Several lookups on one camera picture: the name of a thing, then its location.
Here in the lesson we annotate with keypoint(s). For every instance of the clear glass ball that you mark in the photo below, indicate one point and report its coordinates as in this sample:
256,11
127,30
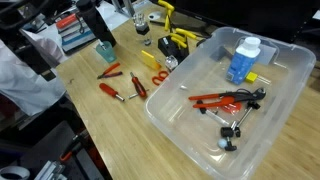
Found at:
171,62

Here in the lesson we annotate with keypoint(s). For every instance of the yellow plastic block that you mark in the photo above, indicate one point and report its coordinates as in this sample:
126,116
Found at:
150,60

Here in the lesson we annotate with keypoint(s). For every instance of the black tool holder block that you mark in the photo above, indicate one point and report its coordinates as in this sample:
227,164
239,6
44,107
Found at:
168,47

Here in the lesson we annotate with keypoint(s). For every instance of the teal plastic cup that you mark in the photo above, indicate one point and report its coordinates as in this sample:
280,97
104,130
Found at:
105,49

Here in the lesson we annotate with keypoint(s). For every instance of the clear plastic storage bin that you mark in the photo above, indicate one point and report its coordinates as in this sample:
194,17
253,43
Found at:
282,69

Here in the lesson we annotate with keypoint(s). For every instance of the clear glass jar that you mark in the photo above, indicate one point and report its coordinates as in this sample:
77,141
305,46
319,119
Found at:
142,28

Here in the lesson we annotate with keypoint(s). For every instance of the blue white bottle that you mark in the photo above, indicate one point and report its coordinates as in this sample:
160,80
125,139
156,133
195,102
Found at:
243,59

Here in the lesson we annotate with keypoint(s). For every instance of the small yellow cube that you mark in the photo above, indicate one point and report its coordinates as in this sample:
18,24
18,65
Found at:
251,77

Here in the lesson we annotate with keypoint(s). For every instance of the black orange clamp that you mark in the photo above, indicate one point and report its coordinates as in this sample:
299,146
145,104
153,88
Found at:
73,147

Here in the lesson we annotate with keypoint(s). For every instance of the stack of books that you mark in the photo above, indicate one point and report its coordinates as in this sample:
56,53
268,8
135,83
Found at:
74,33

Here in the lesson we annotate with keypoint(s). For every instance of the black cylindrical bottle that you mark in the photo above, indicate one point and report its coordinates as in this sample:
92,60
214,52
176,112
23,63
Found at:
95,22

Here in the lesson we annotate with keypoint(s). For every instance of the white cloth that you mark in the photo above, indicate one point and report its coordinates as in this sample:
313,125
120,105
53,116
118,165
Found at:
24,87

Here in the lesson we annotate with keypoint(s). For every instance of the white tape roll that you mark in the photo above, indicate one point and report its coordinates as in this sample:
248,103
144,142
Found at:
14,173

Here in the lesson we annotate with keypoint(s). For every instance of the red handled scissors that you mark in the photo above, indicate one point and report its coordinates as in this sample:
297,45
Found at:
162,75

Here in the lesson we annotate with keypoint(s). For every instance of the yellow handled tool lower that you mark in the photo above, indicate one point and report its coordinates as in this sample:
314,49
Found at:
178,40

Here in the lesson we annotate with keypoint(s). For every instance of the yellow handled tool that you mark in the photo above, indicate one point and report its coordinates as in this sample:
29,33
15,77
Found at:
169,8
186,33
178,40

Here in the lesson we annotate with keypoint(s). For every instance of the yellow handled tool middle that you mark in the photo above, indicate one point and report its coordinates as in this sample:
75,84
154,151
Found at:
186,33

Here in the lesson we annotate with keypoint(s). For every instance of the large red handled crimper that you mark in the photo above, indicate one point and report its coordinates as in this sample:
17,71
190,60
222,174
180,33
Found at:
230,97

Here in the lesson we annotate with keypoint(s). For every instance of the yellow handled tool upper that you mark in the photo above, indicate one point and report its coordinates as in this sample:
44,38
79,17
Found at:
169,8

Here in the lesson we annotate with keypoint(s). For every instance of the aluminium extrusion rail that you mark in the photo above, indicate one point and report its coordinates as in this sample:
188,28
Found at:
52,170

